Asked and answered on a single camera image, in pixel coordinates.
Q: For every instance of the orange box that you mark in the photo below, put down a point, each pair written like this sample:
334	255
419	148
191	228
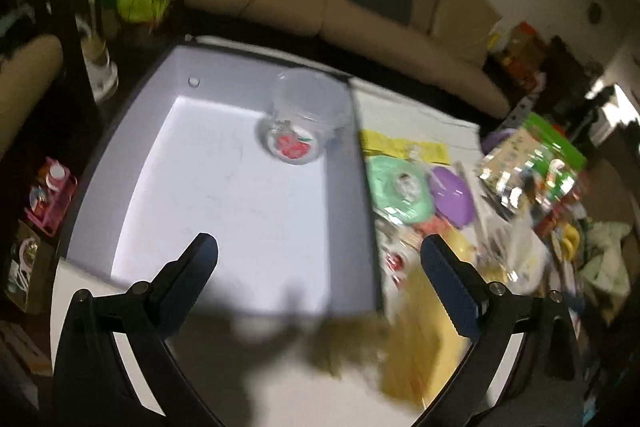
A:
522	47

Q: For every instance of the grey storage container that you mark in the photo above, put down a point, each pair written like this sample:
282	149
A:
225	207

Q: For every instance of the beige sofa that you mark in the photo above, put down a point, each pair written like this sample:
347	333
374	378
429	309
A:
390	52

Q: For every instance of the green plate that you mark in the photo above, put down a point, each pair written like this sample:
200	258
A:
382	187

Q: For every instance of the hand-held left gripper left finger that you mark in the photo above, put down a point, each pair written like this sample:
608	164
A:
199	269

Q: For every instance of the pink plastic basket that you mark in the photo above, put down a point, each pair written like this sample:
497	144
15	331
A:
50	202

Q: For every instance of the white plastic bag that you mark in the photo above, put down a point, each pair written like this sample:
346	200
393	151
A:
522	252

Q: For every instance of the round wall fixture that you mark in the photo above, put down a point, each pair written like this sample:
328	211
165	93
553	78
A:
595	13

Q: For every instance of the white stand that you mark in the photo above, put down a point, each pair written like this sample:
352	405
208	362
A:
100	77

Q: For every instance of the clear tape roll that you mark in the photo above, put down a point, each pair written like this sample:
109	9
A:
409	188

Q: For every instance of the red snack bag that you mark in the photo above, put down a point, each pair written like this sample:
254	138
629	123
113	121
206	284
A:
552	217

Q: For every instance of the yellow strip packet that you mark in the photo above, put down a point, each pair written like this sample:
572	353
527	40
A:
400	146

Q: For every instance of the yellow banana toy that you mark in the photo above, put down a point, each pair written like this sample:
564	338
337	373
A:
571	239

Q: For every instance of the green foil snack bag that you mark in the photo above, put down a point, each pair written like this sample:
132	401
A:
535	157

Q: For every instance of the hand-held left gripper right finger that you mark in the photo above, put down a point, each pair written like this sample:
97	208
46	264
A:
450	289

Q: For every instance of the clear plastic cup red print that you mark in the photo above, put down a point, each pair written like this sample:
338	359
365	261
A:
300	107

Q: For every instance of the beige armchair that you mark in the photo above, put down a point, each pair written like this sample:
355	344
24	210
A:
25	82

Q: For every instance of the open cardboard box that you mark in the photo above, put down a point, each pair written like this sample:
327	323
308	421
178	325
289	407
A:
27	267

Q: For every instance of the brown cardboard box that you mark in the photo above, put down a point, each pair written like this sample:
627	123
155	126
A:
465	17

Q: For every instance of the yellow snack packet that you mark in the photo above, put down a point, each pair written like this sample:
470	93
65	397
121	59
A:
420	347

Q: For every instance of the yellow-green bag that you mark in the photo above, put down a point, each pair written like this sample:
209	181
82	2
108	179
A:
140	4

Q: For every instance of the light green cloth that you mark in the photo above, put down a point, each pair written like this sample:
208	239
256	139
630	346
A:
607	257

